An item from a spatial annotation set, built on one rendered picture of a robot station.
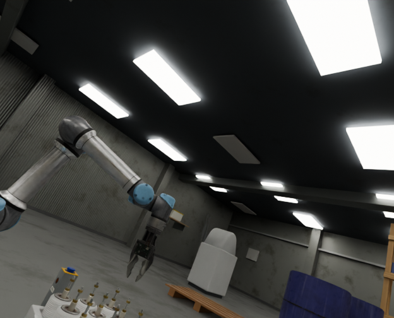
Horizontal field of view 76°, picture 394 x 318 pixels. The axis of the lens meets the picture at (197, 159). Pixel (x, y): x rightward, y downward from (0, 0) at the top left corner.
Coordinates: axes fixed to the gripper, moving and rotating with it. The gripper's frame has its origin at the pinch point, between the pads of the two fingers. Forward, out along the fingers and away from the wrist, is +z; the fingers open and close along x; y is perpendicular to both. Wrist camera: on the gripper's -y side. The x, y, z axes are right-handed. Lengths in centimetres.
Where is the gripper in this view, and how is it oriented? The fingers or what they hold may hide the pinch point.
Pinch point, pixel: (133, 276)
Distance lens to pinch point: 116.2
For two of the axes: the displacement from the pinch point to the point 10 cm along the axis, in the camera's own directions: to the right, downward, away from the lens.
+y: 0.0, -3.6, -9.3
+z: -3.8, 8.6, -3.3
